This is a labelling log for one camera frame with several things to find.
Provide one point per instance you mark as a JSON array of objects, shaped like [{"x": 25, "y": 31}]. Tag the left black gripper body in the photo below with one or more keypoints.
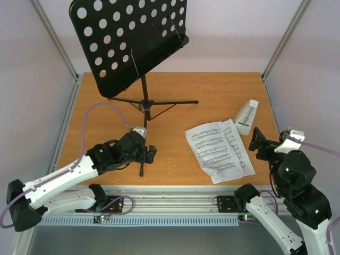
[{"x": 151, "y": 155}]

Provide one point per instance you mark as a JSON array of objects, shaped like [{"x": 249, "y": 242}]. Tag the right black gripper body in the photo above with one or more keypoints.
[{"x": 265, "y": 147}]

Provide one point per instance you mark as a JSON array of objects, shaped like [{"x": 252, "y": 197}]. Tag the white metronome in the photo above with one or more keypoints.
[{"x": 244, "y": 119}]

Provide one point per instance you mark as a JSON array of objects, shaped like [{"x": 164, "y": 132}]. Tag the white sheet music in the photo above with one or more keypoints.
[
  {"x": 234, "y": 138},
  {"x": 214, "y": 153}
]

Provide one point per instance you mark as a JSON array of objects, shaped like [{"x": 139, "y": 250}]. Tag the black music stand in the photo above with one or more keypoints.
[{"x": 124, "y": 40}]

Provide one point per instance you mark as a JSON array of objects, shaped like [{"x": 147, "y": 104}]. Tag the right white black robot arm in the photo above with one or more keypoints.
[{"x": 291, "y": 175}]

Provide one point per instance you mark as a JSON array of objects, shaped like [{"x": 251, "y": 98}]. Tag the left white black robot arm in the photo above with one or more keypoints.
[{"x": 102, "y": 158}]

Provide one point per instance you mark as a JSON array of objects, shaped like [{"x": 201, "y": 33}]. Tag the right small circuit board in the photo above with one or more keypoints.
[{"x": 247, "y": 218}]

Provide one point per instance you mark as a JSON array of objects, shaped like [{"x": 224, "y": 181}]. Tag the small circuit board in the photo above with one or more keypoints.
[
  {"x": 247, "y": 218},
  {"x": 102, "y": 218}
]

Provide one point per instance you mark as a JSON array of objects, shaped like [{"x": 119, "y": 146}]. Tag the left small circuit board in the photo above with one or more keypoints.
[{"x": 102, "y": 218}]

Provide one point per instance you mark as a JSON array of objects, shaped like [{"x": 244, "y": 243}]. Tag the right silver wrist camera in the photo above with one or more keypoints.
[{"x": 291, "y": 141}]

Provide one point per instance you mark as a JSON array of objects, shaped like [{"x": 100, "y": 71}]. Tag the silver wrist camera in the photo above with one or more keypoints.
[
  {"x": 140, "y": 130},
  {"x": 291, "y": 141}
]

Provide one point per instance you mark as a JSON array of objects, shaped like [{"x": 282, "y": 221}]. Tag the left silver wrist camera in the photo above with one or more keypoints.
[{"x": 140, "y": 130}]

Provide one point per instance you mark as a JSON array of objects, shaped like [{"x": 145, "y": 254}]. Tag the aluminium frame rail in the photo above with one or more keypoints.
[{"x": 153, "y": 199}]

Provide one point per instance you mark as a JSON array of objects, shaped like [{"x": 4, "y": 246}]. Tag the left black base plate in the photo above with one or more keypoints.
[{"x": 112, "y": 205}]

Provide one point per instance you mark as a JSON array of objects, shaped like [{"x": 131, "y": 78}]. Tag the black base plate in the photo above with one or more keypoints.
[
  {"x": 230, "y": 204},
  {"x": 112, "y": 205}
]

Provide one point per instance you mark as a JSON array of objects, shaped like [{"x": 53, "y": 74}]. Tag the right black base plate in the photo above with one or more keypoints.
[{"x": 230, "y": 204}]

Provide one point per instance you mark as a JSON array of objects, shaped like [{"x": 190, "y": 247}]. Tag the grey slotted cable duct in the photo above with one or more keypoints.
[{"x": 141, "y": 221}]

